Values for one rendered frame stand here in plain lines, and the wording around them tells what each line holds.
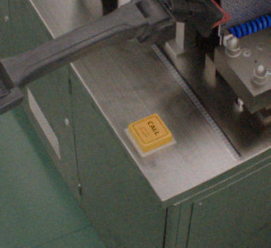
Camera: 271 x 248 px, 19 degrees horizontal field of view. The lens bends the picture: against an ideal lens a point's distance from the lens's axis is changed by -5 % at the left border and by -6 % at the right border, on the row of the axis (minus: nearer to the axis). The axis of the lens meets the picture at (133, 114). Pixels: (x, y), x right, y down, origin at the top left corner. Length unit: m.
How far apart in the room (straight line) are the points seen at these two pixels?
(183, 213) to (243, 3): 0.49
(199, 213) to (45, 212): 1.00
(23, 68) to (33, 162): 1.43
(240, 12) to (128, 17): 0.35
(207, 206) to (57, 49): 0.56
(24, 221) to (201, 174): 1.12
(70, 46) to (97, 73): 0.41
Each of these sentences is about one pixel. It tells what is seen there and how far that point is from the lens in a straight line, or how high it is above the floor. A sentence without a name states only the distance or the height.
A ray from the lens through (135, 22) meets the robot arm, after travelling 1.60.
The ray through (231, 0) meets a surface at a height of 1.12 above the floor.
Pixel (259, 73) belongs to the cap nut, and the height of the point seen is 1.06.
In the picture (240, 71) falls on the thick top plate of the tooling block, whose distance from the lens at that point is 1.78.
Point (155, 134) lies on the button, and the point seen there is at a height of 0.92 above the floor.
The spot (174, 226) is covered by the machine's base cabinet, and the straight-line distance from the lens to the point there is 1.85.
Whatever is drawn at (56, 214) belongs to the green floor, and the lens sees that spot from 2.77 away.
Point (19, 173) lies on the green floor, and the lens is 2.88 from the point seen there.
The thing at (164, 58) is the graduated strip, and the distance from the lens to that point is 1.97.
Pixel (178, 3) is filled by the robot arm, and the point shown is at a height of 1.18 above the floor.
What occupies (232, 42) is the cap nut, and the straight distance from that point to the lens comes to 1.78.
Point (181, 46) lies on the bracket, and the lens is 1.97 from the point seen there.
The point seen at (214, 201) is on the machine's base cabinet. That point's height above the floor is 0.78.
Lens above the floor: 2.35
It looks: 51 degrees down
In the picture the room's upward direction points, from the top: straight up
